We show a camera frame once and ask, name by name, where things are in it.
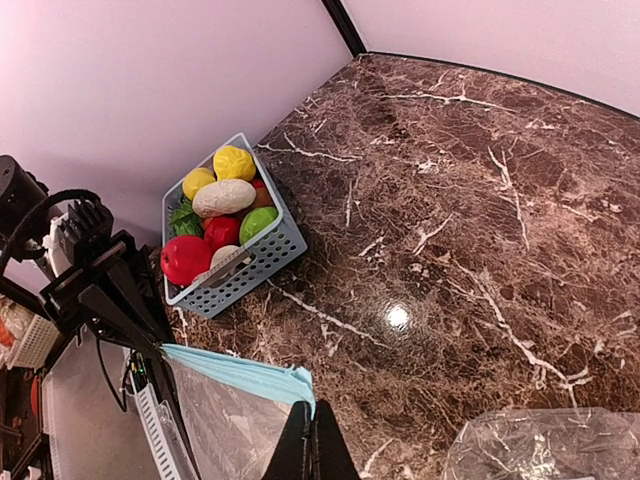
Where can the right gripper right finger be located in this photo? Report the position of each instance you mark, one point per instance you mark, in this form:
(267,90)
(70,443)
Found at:
(330,457)

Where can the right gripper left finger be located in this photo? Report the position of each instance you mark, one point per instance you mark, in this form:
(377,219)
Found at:
(291,457)

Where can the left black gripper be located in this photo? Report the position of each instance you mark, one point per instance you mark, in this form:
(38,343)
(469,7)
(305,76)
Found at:
(115,295)

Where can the large clear zip bag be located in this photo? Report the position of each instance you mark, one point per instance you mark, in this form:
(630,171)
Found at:
(234,409)

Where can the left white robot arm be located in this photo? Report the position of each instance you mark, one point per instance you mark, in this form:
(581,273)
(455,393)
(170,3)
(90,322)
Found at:
(27,208)

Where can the small clear zip bag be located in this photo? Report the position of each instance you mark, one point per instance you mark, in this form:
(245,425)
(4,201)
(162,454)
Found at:
(572,443)

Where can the large red toy apple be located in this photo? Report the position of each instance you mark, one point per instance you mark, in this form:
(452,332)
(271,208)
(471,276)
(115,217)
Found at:
(185,257)

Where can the green toy lettuce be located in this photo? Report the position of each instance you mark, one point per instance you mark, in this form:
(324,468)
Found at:
(184,221)

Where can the light blue plastic basket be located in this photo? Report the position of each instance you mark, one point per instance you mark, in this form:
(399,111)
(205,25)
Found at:
(277,245)

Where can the yellow toy potato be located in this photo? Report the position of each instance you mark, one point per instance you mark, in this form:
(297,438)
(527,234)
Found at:
(195,180)

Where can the yellow toy lemon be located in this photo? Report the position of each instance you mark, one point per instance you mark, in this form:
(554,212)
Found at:
(231,162)

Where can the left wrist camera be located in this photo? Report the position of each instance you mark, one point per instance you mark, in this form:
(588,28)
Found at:
(78,237)

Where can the white slotted cable duct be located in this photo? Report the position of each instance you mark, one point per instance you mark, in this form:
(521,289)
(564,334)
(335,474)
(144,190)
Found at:
(167,448)

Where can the left black frame post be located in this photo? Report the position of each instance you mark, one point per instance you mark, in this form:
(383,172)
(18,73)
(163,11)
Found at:
(345,26)

